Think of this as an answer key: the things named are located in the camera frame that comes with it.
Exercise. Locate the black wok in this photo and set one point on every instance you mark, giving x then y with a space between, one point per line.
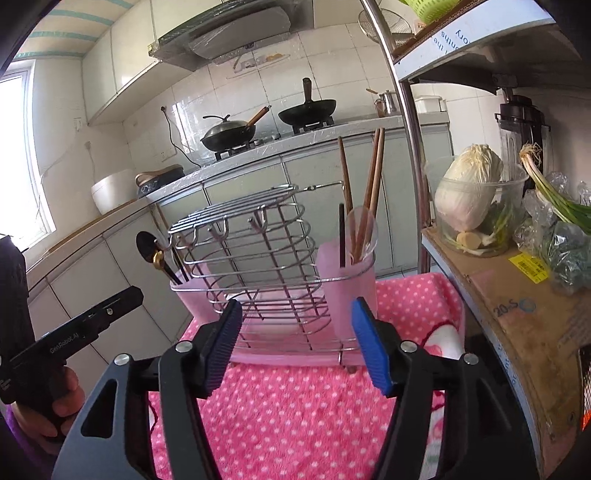
307 110

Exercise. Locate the white rice cooker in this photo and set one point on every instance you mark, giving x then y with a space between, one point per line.
113 191

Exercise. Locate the pink plastic drip tray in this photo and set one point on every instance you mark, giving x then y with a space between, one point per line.
286 355

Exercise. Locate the metal shelf rack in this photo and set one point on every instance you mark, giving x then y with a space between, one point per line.
408 115

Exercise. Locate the orange grid object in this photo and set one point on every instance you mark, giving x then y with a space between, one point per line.
585 392

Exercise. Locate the person's left hand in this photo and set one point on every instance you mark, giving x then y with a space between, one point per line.
69 401

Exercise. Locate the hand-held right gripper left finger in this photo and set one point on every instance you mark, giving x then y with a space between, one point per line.
224 341

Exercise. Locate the ginger piece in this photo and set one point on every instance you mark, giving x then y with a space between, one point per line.
468 240

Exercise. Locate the green plastic basket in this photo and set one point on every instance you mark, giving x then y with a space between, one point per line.
431 11

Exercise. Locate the napa cabbage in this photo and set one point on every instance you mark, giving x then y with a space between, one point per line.
466 194

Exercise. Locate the brown cardboard sheet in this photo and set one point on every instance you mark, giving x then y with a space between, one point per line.
517 323

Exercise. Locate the green onions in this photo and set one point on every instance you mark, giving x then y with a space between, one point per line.
549 189

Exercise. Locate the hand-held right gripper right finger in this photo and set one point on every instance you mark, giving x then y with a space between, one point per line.
371 350

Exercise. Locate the window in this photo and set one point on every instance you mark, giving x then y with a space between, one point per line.
18 161

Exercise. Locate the printed cardboard shelf liner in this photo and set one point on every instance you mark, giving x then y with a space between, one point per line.
443 34

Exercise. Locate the clear plastic spoon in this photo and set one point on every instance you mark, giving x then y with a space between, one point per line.
367 226

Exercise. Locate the brown lidded electric cooker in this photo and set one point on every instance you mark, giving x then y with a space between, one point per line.
159 182

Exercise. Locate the clear plastic container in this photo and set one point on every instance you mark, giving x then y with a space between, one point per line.
508 217

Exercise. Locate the gas stove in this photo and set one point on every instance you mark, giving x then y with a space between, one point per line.
314 125

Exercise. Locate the wok with glass lid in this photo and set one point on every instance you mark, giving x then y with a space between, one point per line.
228 134

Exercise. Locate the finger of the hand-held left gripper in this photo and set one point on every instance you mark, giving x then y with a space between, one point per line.
120 307

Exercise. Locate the pink polka dot blanket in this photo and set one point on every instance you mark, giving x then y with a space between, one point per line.
286 415

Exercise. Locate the range hood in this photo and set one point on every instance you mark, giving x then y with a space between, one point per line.
221 37

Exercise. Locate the black metal spoon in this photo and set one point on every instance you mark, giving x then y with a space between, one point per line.
147 242

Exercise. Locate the white storage box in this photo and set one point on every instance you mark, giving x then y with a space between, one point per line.
429 104

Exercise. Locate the metal kettle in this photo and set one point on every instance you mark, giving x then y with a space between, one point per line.
388 104

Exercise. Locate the plastic bag of greens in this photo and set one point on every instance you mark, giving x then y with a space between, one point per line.
568 258

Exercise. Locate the clear wall shelf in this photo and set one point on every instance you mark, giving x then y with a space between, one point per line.
258 62

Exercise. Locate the black blender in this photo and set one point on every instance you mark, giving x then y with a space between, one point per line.
521 124

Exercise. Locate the wooden chopstick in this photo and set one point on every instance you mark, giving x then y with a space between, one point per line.
377 175
368 180
345 180

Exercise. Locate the tall pink plastic cup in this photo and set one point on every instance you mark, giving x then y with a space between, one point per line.
337 300

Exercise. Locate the white wall cabinet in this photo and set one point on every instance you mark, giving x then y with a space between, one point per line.
120 74

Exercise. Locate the wide pink plastic cup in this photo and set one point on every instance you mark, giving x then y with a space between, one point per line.
194 300

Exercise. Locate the slim black utensil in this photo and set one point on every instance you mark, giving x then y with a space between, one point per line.
342 235

